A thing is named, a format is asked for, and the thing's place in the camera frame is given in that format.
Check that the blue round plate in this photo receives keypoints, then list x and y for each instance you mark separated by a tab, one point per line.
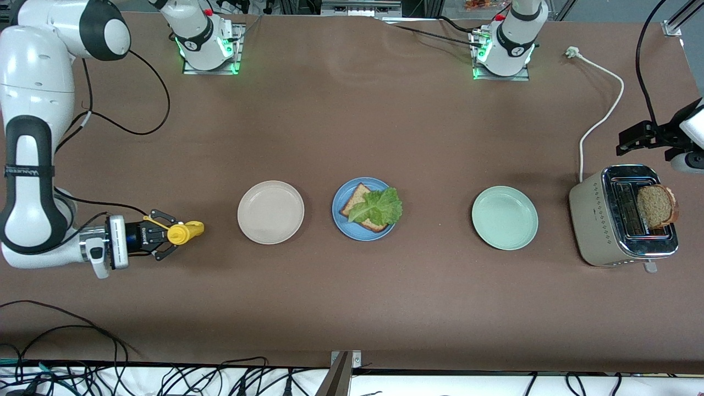
344	228

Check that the white round plate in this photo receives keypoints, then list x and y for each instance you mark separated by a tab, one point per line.
269	212

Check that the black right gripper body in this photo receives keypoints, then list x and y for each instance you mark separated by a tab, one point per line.
133	235

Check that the brown bread slice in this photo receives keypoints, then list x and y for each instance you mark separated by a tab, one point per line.
657	208
357	199

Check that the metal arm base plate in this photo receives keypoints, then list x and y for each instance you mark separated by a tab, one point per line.
500	78
238	49

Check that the yellow squeeze bottle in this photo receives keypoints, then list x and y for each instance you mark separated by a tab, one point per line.
184	232

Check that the aluminium frame post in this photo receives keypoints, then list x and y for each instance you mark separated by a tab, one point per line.
672	27

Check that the silver metal frame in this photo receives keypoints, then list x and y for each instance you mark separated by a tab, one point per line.
360	8

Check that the light green round plate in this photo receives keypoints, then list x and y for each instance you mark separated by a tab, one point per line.
505	218

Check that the aluminium bracket profile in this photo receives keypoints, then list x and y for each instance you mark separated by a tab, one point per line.
338	379

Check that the beige chrome toaster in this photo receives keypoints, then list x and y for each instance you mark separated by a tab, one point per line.
591	220

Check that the green lettuce leaf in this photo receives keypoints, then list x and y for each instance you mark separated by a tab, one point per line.
379	208

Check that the white side table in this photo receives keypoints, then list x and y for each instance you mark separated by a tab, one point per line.
440	388

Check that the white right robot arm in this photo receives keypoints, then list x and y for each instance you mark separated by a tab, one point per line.
33	82

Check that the orange packet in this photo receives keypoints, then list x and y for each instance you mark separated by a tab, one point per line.
478	4

